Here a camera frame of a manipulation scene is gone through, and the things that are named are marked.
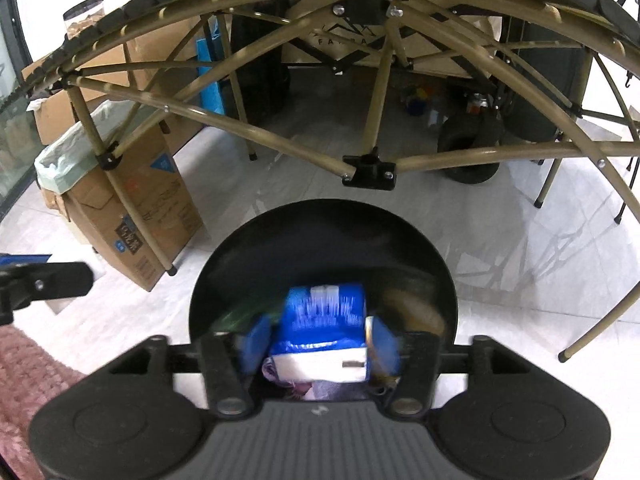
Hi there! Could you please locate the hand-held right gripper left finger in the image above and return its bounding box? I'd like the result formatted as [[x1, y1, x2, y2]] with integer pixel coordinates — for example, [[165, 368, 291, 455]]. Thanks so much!
[[107, 314, 274, 417]]

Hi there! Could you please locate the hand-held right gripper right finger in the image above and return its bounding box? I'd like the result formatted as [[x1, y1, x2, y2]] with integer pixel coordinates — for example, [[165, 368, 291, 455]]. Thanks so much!
[[366, 315, 532, 417]]

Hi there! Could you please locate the pink satin cloth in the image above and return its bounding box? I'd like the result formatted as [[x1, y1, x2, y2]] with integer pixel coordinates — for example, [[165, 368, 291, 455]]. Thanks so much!
[[285, 381, 316, 402]]

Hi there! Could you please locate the blue tissue pack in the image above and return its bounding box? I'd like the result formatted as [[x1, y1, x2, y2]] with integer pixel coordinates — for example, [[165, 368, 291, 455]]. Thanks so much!
[[270, 284, 372, 387]]

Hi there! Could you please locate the black round bin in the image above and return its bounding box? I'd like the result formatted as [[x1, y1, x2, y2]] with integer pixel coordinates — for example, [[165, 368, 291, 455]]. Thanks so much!
[[189, 200, 458, 402]]

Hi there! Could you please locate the pink fluffy garment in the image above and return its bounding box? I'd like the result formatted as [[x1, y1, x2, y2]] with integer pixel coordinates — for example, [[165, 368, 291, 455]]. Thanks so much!
[[0, 326, 87, 480]]

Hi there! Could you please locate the light green liner bag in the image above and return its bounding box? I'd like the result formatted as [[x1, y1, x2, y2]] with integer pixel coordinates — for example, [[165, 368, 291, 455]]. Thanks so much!
[[34, 121, 168, 196]]

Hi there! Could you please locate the tall cardboard box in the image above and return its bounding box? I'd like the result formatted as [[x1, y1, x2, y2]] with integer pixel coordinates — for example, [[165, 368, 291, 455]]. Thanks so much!
[[50, 122, 206, 293]]

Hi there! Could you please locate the beige slatted folding table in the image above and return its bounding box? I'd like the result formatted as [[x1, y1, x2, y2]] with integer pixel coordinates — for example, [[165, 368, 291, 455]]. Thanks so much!
[[20, 0, 640, 363]]

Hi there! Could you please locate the clear snack jar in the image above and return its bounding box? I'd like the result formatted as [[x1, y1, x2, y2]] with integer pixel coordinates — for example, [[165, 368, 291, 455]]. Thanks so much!
[[62, 0, 107, 40]]

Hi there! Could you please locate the large open cardboard box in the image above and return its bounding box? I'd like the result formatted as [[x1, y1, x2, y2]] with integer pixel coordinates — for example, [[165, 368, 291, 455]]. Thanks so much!
[[31, 14, 207, 147]]

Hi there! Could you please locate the blue box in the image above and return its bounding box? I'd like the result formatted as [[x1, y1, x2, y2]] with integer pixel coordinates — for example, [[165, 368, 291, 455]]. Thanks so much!
[[195, 14, 232, 117]]

